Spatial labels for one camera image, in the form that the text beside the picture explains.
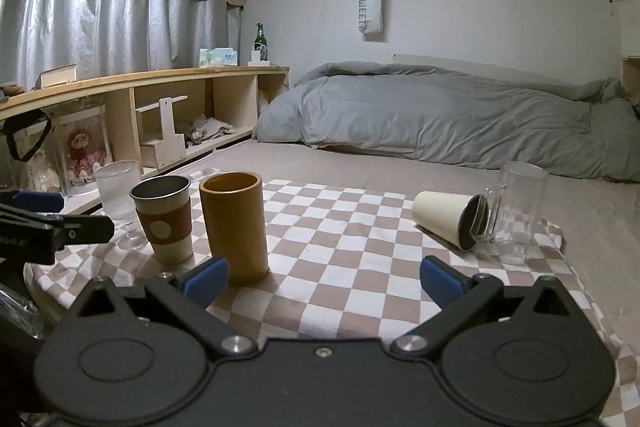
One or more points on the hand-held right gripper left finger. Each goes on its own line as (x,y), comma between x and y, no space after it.
(206,283)

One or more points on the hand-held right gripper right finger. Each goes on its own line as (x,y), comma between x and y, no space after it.
(440,282)

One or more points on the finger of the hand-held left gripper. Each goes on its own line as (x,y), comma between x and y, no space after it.
(87,229)
(35,201)

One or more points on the cream cup with steel rim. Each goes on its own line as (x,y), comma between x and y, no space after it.
(440,214)

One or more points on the tall bamboo cup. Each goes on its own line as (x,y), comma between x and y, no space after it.
(235,227)

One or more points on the steel cup with brown sleeve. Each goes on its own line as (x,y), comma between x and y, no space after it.
(165,227)

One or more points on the ribbed glass goblet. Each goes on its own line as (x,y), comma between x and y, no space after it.
(116,197)

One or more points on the clear plastic wrap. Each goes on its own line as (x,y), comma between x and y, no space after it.
(17,307)

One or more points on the plush doll in clear box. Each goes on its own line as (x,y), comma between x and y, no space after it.
(82,152)

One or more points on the brown white checkered cloth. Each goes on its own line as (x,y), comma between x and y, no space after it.
(340,257)

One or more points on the clear glass mug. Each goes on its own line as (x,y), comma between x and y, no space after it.
(525,207)

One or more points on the wooden shelf unit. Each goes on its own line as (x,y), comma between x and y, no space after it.
(125,79)

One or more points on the crumpled grey cloth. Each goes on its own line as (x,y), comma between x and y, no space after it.
(210,127)

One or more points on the grey duvet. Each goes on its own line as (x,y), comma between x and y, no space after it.
(425,117)

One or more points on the grey curtain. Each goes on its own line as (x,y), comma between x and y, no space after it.
(100,32)

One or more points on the tissue box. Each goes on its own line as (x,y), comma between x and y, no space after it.
(218,58)

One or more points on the white bed board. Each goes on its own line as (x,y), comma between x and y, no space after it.
(475,64)

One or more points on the white charger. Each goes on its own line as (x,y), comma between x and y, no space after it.
(260,58)

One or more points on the green glass bottle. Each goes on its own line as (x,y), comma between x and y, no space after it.
(259,39)

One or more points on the white hanging fabric bag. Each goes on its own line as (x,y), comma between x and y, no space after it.
(372,2)

